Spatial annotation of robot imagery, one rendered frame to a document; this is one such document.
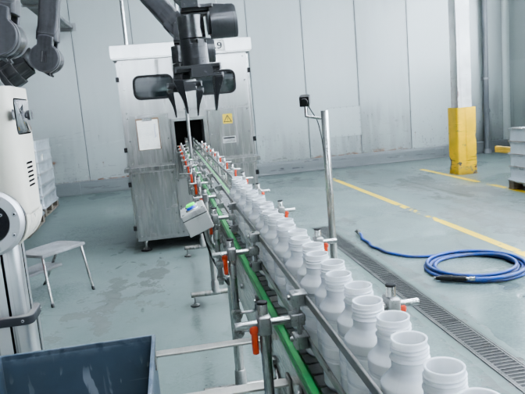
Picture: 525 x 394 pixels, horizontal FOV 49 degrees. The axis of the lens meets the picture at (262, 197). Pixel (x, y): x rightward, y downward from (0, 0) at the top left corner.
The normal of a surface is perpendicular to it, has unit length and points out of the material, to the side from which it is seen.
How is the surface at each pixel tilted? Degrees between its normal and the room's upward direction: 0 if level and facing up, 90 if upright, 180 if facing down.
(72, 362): 90
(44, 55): 91
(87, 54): 90
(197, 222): 90
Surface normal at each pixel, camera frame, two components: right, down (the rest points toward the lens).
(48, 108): 0.16, 0.15
